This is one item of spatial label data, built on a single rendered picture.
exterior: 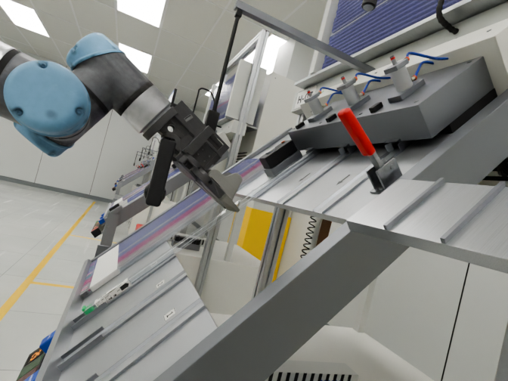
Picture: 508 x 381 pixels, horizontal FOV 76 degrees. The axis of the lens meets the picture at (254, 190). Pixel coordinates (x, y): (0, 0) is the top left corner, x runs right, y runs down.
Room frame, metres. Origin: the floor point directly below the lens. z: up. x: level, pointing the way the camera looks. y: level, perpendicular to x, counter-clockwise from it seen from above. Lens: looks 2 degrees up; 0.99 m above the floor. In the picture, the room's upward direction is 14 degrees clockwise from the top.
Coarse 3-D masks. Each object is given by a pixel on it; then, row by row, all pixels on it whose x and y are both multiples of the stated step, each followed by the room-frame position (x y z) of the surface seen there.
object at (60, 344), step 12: (84, 264) 0.82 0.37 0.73; (84, 276) 0.73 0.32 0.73; (72, 300) 0.59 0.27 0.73; (72, 312) 0.56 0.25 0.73; (60, 324) 0.51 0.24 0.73; (72, 324) 0.53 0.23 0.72; (60, 336) 0.47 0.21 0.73; (48, 348) 0.45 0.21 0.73; (60, 348) 0.45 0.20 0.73; (48, 360) 0.41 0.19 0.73; (60, 360) 0.43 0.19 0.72; (48, 372) 0.39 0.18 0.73; (60, 372) 0.42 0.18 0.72
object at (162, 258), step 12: (288, 168) 0.64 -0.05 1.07; (276, 180) 0.63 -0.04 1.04; (252, 192) 0.62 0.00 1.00; (240, 204) 0.61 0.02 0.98; (216, 216) 0.60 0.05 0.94; (228, 216) 0.60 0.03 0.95; (204, 228) 0.59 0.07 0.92; (192, 240) 0.58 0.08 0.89; (168, 252) 0.57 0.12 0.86; (156, 264) 0.56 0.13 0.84; (132, 276) 0.55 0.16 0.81; (84, 312) 0.53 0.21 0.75
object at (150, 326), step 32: (128, 288) 0.56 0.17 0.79; (160, 288) 0.48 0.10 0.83; (192, 288) 0.43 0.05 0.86; (96, 320) 0.51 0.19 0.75; (128, 320) 0.44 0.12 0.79; (160, 320) 0.40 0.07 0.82; (192, 320) 0.36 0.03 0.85; (96, 352) 0.41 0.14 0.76; (128, 352) 0.37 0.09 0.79; (160, 352) 0.33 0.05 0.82
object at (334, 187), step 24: (384, 144) 0.51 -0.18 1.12; (432, 144) 0.42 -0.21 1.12; (312, 168) 0.60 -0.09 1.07; (336, 168) 0.53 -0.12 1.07; (360, 168) 0.48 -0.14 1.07; (408, 168) 0.40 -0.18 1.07; (240, 192) 0.72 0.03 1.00; (264, 192) 0.62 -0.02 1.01; (288, 192) 0.55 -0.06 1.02; (312, 192) 0.49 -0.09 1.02; (336, 192) 0.44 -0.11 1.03; (360, 192) 0.41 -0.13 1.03; (336, 216) 0.39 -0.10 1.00
